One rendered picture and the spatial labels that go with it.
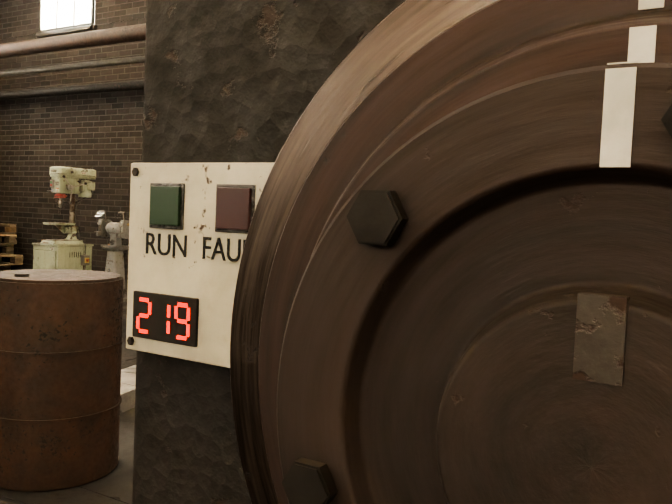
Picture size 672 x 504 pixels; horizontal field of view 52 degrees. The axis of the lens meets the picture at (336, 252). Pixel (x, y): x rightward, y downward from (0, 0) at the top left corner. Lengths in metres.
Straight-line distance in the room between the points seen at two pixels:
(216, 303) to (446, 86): 0.34
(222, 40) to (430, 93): 0.34
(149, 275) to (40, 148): 10.22
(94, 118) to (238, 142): 9.42
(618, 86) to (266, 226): 0.23
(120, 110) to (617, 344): 9.50
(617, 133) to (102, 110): 9.74
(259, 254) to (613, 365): 0.24
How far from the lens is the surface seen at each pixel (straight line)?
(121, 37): 8.76
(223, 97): 0.65
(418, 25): 0.39
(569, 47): 0.32
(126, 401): 4.34
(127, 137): 9.54
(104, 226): 9.23
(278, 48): 0.63
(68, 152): 10.40
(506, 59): 0.33
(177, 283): 0.65
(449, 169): 0.28
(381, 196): 0.28
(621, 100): 0.26
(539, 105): 0.27
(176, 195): 0.65
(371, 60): 0.40
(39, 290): 3.07
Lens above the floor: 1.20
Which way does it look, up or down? 3 degrees down
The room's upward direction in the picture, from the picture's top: 3 degrees clockwise
